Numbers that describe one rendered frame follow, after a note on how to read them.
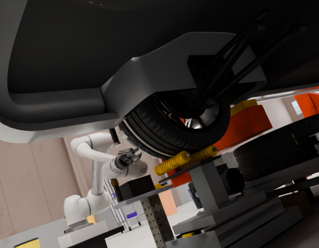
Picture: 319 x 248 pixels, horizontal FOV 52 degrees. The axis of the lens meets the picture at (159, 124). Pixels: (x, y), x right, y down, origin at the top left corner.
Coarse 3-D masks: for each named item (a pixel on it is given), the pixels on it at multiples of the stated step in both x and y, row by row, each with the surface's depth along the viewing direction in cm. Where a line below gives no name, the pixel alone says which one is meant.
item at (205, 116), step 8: (152, 96) 155; (160, 104) 178; (216, 104) 183; (160, 112) 154; (168, 112) 179; (208, 112) 186; (216, 112) 179; (176, 120) 184; (200, 120) 190; (208, 120) 181; (216, 120) 174; (184, 128) 158; (192, 128) 161; (200, 128) 164; (208, 128) 167
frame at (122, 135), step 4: (188, 120) 204; (192, 120) 201; (188, 124) 200; (192, 124) 199; (120, 128) 174; (120, 132) 173; (120, 136) 174; (124, 136) 172; (124, 140) 175; (128, 140) 174; (132, 144) 176; (144, 152) 178; (152, 156) 179
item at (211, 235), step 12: (264, 204) 158; (276, 204) 163; (240, 216) 147; (252, 216) 150; (264, 216) 155; (276, 216) 163; (204, 228) 143; (216, 228) 142; (228, 228) 139; (240, 228) 143; (252, 228) 147; (180, 240) 152; (192, 240) 145; (204, 240) 140; (216, 240) 134; (228, 240) 137
